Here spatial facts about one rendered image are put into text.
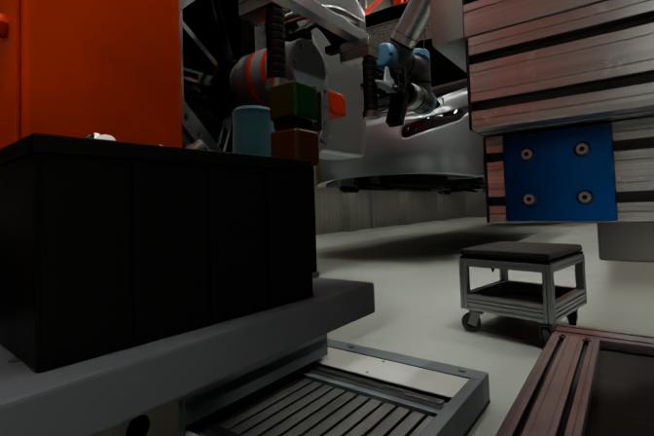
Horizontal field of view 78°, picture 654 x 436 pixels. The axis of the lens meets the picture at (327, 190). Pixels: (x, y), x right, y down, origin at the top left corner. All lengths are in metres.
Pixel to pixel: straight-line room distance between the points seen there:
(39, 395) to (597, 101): 0.41
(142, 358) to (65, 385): 0.04
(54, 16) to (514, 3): 0.43
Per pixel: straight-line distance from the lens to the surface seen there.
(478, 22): 0.44
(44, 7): 0.49
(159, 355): 0.25
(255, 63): 1.00
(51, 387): 0.23
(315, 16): 0.98
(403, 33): 1.22
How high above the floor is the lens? 0.52
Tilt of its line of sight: 2 degrees up
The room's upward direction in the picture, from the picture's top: 2 degrees counter-clockwise
